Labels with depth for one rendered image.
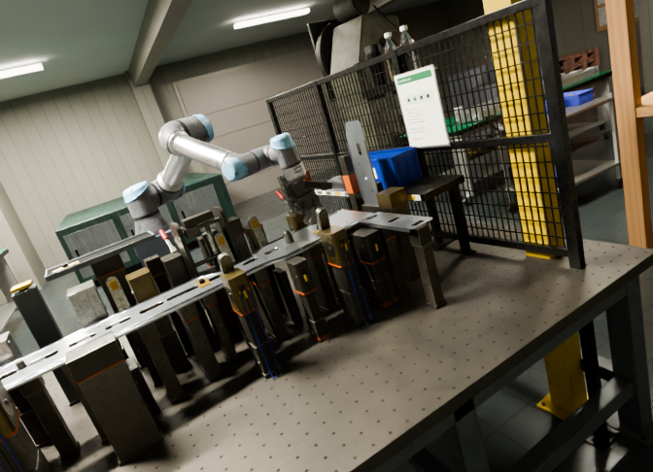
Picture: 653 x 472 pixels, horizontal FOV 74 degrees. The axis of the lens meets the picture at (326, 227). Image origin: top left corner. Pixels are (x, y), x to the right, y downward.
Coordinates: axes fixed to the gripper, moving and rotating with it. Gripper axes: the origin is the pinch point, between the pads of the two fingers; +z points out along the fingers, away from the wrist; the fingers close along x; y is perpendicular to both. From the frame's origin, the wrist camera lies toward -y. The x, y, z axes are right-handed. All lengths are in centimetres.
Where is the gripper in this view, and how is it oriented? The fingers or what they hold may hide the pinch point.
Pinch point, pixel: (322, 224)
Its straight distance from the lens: 159.1
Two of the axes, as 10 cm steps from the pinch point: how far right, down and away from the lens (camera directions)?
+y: -7.7, 4.7, -4.2
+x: 5.2, 1.0, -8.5
